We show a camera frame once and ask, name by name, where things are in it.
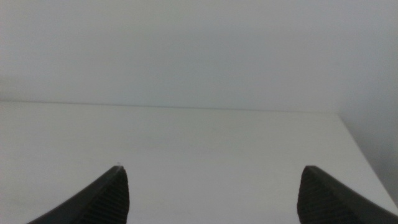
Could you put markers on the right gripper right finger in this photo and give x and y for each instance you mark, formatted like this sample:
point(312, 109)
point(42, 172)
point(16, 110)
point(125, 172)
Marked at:
point(326, 202)

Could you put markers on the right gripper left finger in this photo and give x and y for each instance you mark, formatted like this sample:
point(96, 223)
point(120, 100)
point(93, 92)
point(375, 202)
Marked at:
point(102, 202)

